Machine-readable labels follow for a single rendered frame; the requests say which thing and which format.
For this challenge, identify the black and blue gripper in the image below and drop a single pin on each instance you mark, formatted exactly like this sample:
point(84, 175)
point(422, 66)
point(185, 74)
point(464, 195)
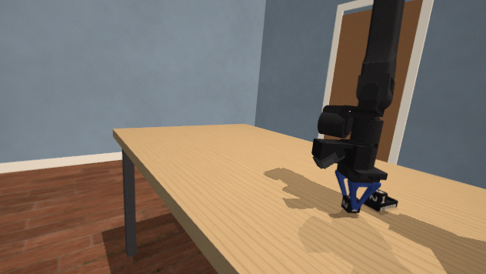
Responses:
point(372, 183)

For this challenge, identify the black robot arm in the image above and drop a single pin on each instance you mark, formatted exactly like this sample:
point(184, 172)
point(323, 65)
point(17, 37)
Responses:
point(378, 69)

